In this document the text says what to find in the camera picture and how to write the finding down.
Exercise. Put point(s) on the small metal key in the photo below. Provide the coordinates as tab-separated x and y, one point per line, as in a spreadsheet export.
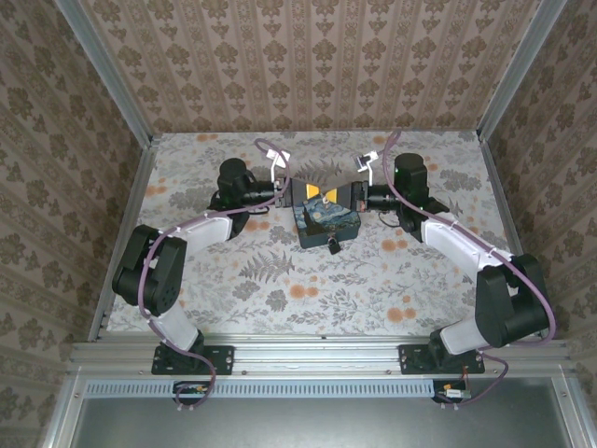
323	202

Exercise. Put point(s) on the starry night painted tin box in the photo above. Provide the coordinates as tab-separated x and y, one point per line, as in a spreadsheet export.
322	226

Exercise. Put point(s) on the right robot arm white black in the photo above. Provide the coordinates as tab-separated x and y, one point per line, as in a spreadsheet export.
508	303

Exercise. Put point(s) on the floral patterned tablecloth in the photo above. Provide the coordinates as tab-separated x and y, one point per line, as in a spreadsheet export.
326	289

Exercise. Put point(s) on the small connector circuit board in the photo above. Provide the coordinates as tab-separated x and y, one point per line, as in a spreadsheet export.
191	389
454	394

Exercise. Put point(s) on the grey metal sheet panel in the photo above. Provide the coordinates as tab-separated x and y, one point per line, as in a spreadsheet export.
303	424

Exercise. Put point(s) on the aluminium corner post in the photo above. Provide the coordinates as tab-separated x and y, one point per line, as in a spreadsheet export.
107	74
517	74

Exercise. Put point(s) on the horizontal aluminium frame rail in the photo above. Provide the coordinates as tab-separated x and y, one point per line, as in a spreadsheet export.
317	357

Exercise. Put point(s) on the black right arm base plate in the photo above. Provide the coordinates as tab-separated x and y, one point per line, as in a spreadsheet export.
415	360

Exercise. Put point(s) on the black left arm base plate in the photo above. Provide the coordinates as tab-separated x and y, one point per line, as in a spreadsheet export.
219	360

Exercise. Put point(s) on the lower aluminium frame rail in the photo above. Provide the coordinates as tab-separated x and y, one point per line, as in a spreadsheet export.
571	410
63	410

